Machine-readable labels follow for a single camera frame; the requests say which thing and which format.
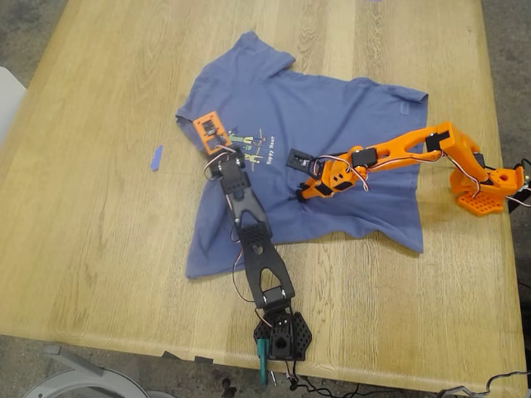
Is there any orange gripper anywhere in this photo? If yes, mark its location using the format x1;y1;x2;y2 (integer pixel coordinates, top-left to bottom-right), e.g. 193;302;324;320
296;156;370;203

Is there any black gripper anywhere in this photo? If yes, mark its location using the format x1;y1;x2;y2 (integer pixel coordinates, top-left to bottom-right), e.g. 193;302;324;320
202;143;246;180

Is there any blue printed T-shirt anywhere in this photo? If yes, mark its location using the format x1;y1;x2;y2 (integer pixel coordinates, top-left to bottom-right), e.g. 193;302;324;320
174;31;429;279

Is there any blue masking tape piece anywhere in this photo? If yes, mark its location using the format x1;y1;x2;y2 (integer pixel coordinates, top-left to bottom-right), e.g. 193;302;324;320
149;143;164;172

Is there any green table clamp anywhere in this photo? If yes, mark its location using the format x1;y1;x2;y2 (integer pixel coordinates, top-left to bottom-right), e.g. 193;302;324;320
256;337;271;386

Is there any black table clamp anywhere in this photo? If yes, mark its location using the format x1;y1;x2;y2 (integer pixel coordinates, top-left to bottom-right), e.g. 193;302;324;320
504;157;531;213

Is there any grey white swivel chair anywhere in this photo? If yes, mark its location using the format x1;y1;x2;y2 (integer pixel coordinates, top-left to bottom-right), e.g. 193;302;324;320
22;342;149;398

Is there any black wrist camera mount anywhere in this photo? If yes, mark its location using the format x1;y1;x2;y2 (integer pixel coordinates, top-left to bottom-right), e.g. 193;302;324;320
286;148;321;172

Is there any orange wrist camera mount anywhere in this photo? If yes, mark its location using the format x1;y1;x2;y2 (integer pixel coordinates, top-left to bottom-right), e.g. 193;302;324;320
192;110;230;155

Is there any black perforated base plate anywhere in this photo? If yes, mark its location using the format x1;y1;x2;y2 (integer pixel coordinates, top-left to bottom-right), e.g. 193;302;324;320
252;310;313;362

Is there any orange perforated base plate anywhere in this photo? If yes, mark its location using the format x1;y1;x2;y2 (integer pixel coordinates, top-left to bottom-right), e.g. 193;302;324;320
455;188;516;217

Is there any grey black cable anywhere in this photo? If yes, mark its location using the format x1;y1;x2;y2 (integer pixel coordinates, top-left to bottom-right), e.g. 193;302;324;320
437;370;531;398

